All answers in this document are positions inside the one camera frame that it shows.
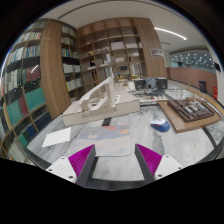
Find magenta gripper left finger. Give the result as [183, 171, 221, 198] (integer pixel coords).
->
[45, 144, 97, 188]

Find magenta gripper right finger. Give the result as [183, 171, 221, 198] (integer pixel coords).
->
[134, 143, 184, 185]

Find blue and white computer mouse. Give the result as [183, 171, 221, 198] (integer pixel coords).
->
[151, 119, 170, 132]

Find pastel patterned mouse pad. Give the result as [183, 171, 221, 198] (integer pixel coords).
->
[77, 125, 132, 157]

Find white paper sheet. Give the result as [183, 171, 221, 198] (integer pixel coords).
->
[42, 128, 71, 147]

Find brown architectural model on board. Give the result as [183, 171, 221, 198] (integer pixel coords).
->
[158, 97, 221, 133]

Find white architectural model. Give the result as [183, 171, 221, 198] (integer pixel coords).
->
[62, 77, 140, 126]

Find grey model with dark boxes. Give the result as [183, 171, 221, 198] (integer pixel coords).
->
[134, 77, 168, 90]

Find left bookshelf with books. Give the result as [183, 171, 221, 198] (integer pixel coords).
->
[0, 19, 85, 162]

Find wooden bookshelf wall unit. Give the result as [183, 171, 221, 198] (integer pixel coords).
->
[78, 17, 167, 91]

